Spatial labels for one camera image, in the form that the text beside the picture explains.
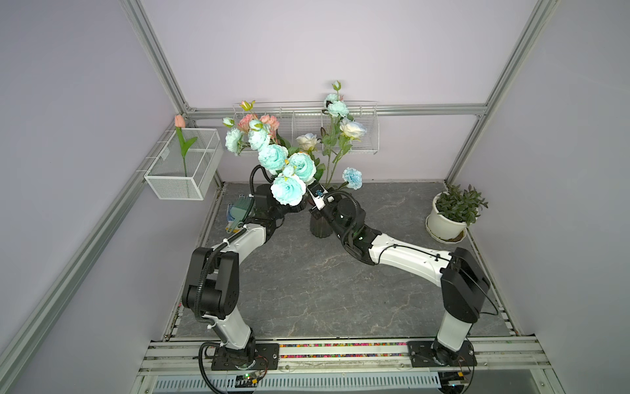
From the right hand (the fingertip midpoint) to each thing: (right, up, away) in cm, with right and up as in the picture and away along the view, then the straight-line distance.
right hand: (313, 182), depth 74 cm
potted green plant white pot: (+51, -9, +15) cm, 54 cm away
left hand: (-3, -3, +15) cm, 15 cm away
